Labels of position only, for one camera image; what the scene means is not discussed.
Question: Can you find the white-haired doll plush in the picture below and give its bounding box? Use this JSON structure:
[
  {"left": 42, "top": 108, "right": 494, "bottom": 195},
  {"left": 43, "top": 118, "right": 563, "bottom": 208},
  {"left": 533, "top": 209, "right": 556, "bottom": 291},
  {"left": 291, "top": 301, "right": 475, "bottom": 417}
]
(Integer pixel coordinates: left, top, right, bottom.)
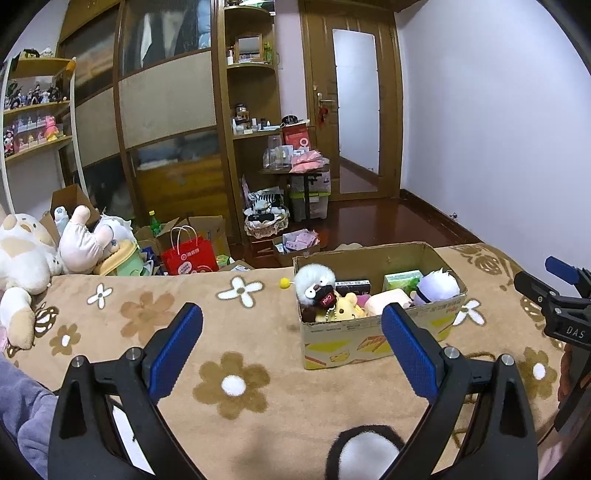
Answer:
[{"left": 411, "top": 269, "right": 461, "bottom": 306}]

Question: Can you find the green tissue pack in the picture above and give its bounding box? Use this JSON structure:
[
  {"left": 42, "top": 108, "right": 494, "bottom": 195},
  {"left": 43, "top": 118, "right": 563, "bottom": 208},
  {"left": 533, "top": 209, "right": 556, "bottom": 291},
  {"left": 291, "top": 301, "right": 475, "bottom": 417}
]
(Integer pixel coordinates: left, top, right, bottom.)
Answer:
[{"left": 383, "top": 270, "right": 424, "bottom": 295}]

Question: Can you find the pink swirl roll plush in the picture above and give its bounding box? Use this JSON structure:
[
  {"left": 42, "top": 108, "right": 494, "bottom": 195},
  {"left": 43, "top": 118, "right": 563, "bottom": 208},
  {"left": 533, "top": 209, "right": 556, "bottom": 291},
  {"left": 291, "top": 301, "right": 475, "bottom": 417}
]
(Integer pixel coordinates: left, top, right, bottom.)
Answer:
[{"left": 363, "top": 289, "right": 413, "bottom": 317}]

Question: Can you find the black Face tissue pack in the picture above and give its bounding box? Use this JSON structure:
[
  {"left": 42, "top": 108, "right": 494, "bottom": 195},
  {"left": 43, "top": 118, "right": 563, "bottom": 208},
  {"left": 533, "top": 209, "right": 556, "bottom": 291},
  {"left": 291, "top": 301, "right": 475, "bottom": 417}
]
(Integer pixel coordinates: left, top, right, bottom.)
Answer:
[{"left": 335, "top": 279, "right": 372, "bottom": 297}]

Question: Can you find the yellow bear plush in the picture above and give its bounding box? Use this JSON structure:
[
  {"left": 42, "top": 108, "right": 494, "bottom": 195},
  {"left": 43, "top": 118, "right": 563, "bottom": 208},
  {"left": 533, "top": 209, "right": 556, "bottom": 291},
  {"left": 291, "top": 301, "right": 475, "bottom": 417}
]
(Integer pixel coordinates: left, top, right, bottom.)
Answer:
[{"left": 315, "top": 292, "right": 368, "bottom": 323}]

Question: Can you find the white fluffy keychain plush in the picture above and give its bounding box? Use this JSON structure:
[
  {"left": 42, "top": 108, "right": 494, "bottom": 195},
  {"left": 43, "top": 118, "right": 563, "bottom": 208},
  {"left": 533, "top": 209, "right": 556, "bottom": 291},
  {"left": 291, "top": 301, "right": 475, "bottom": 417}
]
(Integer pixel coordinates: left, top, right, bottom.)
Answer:
[{"left": 280, "top": 264, "right": 337, "bottom": 310}]

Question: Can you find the pink bear plush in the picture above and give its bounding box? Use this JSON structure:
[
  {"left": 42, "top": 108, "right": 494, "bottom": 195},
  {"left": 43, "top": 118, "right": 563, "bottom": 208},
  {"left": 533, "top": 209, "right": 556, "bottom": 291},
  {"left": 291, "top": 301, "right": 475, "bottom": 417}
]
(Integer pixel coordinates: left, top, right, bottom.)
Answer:
[{"left": 356, "top": 294, "right": 370, "bottom": 308}]

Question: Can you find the person's right hand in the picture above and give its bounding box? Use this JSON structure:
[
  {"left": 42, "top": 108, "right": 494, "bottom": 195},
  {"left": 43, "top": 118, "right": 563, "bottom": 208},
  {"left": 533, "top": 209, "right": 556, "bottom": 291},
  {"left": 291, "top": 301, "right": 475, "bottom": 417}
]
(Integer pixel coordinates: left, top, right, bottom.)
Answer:
[{"left": 557, "top": 344, "right": 573, "bottom": 403}]

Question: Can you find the purple sleeve clothing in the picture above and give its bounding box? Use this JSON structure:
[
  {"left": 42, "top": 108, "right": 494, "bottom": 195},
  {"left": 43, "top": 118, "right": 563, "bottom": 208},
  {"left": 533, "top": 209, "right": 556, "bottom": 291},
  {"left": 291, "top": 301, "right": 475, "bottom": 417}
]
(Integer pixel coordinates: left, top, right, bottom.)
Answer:
[{"left": 0, "top": 357, "right": 58, "bottom": 479}]

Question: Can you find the beige floral blanket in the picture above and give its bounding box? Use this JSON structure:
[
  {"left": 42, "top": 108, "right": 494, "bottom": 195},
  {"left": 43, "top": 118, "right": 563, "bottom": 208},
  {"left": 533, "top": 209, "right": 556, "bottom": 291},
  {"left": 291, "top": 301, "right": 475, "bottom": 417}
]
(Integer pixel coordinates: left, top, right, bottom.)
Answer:
[{"left": 3, "top": 242, "right": 564, "bottom": 479}]

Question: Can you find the green yellow plush toy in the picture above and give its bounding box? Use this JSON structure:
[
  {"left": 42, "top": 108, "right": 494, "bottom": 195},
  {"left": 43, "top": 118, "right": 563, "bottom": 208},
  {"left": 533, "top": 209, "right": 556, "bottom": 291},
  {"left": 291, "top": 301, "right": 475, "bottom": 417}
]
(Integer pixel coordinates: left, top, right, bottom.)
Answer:
[{"left": 93, "top": 240, "right": 150, "bottom": 276}]

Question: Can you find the large white cat plush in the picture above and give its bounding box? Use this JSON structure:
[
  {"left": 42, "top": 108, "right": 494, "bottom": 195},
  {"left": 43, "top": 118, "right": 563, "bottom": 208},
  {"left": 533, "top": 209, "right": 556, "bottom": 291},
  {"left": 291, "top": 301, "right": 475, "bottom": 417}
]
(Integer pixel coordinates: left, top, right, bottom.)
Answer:
[{"left": 1, "top": 214, "right": 63, "bottom": 350}]

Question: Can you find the white pink rabbit plush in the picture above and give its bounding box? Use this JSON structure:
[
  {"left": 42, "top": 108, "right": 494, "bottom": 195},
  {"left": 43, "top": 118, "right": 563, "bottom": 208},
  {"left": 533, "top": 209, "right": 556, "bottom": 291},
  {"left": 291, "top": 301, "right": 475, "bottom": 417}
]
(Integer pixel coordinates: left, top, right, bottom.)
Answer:
[{"left": 58, "top": 205, "right": 137, "bottom": 274}]

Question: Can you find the red paper shopping bag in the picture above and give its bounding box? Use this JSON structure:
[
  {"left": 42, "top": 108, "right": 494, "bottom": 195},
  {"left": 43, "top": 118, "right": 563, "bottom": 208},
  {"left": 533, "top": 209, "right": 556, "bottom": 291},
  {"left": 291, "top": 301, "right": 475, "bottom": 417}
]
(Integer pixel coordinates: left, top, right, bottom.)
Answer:
[{"left": 161, "top": 225, "right": 218, "bottom": 275}]

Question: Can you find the beige slipper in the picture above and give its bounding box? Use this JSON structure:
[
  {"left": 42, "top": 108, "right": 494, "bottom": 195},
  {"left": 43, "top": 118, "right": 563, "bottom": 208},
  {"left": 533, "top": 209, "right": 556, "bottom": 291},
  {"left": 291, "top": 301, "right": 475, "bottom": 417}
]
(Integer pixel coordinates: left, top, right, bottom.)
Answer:
[{"left": 334, "top": 242, "right": 363, "bottom": 251}]

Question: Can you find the open cardboard box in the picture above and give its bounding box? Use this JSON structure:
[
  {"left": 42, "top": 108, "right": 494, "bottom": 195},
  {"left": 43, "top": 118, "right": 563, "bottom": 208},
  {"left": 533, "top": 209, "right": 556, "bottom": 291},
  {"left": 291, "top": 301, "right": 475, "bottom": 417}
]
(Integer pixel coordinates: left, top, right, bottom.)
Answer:
[{"left": 291, "top": 242, "right": 467, "bottom": 370}]

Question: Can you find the green bottle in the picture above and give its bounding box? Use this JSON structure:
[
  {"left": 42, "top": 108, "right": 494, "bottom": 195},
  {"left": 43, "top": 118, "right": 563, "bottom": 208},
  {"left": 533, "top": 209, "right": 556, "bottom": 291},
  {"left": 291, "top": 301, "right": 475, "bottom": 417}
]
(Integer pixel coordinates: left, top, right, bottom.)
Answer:
[{"left": 148, "top": 210, "right": 162, "bottom": 237}]

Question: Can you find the brown cardboard box on floor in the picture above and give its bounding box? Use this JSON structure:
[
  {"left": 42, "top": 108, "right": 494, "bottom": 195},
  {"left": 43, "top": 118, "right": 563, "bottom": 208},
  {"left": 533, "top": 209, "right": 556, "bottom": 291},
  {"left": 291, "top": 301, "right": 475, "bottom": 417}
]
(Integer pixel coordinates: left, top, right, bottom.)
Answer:
[{"left": 134, "top": 215, "right": 230, "bottom": 256}]

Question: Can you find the clear storage bin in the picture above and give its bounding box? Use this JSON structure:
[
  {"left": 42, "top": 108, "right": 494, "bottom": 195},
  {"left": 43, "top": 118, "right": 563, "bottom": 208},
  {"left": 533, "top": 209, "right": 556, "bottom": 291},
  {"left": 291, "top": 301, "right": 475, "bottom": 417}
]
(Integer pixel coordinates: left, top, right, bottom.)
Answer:
[{"left": 289, "top": 161, "right": 333, "bottom": 222}]

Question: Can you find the small box of pink packets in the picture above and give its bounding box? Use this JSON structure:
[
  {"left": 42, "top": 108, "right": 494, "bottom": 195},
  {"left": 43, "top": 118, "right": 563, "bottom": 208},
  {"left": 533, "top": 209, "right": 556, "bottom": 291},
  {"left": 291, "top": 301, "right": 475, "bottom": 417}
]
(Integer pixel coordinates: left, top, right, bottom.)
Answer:
[{"left": 273, "top": 229, "right": 322, "bottom": 267}]

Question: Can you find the small black side table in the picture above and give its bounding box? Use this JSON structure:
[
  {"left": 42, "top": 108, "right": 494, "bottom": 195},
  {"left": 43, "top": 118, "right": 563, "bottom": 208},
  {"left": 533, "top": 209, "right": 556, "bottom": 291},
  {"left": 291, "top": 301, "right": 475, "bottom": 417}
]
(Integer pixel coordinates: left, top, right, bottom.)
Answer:
[{"left": 258, "top": 166, "right": 332, "bottom": 222}]

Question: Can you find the lace basket with items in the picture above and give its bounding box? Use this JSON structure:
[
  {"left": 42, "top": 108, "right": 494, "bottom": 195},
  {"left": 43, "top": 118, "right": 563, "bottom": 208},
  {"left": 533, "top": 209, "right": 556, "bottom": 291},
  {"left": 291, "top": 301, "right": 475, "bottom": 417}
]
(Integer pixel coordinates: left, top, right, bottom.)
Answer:
[{"left": 243, "top": 187, "right": 290, "bottom": 240}]

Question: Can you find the red box on table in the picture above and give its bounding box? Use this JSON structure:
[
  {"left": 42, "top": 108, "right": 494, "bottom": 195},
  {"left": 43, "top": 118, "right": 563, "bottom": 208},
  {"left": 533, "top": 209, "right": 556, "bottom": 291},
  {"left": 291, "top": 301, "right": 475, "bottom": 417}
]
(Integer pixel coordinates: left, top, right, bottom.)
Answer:
[{"left": 281, "top": 121, "right": 311, "bottom": 150}]

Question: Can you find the white display shelf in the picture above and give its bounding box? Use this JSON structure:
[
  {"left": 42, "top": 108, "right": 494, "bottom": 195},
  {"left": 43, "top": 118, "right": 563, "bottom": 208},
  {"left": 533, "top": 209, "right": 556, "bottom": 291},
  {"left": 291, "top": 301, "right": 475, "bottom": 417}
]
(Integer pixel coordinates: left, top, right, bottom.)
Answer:
[{"left": 1, "top": 50, "right": 88, "bottom": 214}]

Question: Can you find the wooden door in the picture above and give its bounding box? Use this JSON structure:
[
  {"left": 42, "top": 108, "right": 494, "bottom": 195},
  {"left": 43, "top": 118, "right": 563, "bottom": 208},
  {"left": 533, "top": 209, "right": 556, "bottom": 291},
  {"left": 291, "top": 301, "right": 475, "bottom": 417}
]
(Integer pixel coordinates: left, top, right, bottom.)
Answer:
[{"left": 298, "top": 1, "right": 403, "bottom": 200}]

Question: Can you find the wooden wardrobe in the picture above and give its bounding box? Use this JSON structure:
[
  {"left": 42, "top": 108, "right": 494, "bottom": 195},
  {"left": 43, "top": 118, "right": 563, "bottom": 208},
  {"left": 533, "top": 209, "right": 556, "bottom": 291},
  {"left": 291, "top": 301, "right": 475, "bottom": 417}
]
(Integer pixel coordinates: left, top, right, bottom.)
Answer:
[{"left": 58, "top": 1, "right": 238, "bottom": 237}]

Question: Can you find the wooden corner shelf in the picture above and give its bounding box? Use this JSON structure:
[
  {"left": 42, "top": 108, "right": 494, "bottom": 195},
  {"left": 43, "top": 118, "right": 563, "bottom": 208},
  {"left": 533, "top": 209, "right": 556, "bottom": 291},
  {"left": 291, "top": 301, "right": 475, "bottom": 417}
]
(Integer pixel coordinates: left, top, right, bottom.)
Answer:
[{"left": 212, "top": 1, "right": 281, "bottom": 243}]

